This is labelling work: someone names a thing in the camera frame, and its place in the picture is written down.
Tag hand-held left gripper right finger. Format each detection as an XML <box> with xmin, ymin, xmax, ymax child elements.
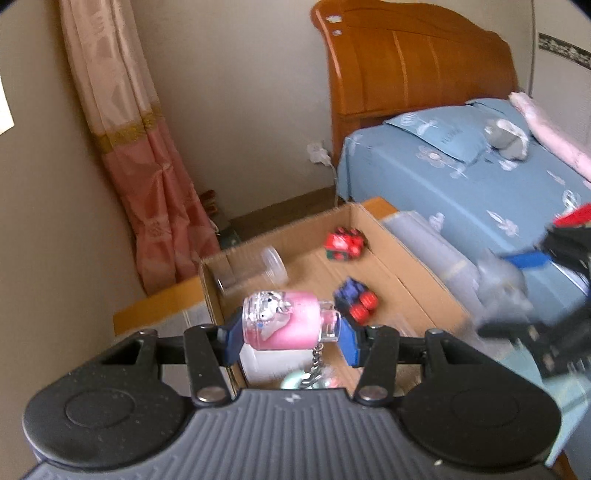
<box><xmin>341</xmin><ymin>316</ymin><xmax>483</xmax><ymax>408</ymax></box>

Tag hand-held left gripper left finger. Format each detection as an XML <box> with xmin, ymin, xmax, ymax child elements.
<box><xmin>99</xmin><ymin>310</ymin><xmax>246</xmax><ymax>408</ymax></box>

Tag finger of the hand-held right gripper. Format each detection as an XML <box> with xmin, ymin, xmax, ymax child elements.
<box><xmin>478</xmin><ymin>318</ymin><xmax>561</xmax><ymax>356</ymax></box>
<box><xmin>503</xmin><ymin>225</ymin><xmax>591</xmax><ymax>278</ymax></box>

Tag grey elephant toy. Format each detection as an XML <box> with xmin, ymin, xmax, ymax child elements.
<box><xmin>475</xmin><ymin>251</ymin><xmax>532</xmax><ymax>324</ymax></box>

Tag white translucent plastic container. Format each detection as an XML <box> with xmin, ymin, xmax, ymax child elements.
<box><xmin>240</xmin><ymin>345</ymin><xmax>319</xmax><ymax>386</ymax></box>

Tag blue toy car red wheels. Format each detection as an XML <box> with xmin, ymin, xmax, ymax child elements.
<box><xmin>333</xmin><ymin>277</ymin><xmax>380</xmax><ymax>322</ymax></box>

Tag pink keychain bottle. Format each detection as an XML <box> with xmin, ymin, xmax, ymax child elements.
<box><xmin>242</xmin><ymin>290</ymin><xmax>345</xmax><ymax>389</ymax></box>

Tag teal earbud case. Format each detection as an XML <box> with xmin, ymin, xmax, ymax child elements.
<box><xmin>279</xmin><ymin>369</ymin><xmax>340</xmax><ymax>391</ymax></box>

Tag clear round plastic jar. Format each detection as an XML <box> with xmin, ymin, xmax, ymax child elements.
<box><xmin>217</xmin><ymin>247</ymin><xmax>289</xmax><ymax>294</ymax></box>

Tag cardboard box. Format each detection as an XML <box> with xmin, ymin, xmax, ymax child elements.
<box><xmin>199</xmin><ymin>202</ymin><xmax>472</xmax><ymax>398</ymax></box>

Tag red toy train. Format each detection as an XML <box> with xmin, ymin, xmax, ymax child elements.
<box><xmin>324</xmin><ymin>227</ymin><xmax>368</xmax><ymax>261</ymax></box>

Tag red item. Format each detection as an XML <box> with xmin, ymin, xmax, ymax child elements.
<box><xmin>551</xmin><ymin>203</ymin><xmax>591</xmax><ymax>228</ymax></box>

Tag printed plaid blanket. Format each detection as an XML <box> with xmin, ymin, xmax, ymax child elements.
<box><xmin>382</xmin><ymin>210</ymin><xmax>591</xmax><ymax>467</ymax></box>

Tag bed with blue floral sheet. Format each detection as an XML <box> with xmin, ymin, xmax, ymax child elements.
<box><xmin>336</xmin><ymin>97</ymin><xmax>591</xmax><ymax>324</ymax></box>

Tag grey plush toy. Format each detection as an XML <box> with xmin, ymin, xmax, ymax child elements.
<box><xmin>484</xmin><ymin>119</ymin><xmax>529</xmax><ymax>160</ymax></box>

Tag pink rolled quilt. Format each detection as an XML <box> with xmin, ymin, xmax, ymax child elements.
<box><xmin>508</xmin><ymin>91</ymin><xmax>591</xmax><ymax>181</ymax></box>

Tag blue floral pillow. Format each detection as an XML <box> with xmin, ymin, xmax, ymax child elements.
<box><xmin>383</xmin><ymin>99</ymin><xmax>513</xmax><ymax>164</ymax></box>

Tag pink patterned curtain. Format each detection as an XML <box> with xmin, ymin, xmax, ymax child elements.
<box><xmin>58</xmin><ymin>0</ymin><xmax>222</xmax><ymax>296</ymax></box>

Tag wooden bed headboard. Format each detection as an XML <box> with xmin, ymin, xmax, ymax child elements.
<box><xmin>310</xmin><ymin>0</ymin><xmax>520</xmax><ymax>204</ymax></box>

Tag white paper sheet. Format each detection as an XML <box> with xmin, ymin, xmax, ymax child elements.
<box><xmin>0</xmin><ymin>78</ymin><xmax>14</xmax><ymax>136</ymax></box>

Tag white power cable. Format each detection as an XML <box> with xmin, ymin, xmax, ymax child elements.
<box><xmin>328</xmin><ymin>159</ymin><xmax>343</xmax><ymax>205</ymax></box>

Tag white wall socket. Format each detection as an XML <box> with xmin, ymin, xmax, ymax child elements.
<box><xmin>307</xmin><ymin>141</ymin><xmax>331</xmax><ymax>165</ymax></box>

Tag white wall conduit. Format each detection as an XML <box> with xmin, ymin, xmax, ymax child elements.
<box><xmin>527</xmin><ymin>0</ymin><xmax>540</xmax><ymax>100</ymax></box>

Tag patterned wall border strip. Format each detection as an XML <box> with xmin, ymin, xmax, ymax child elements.
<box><xmin>538</xmin><ymin>32</ymin><xmax>591</xmax><ymax>70</ymax></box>

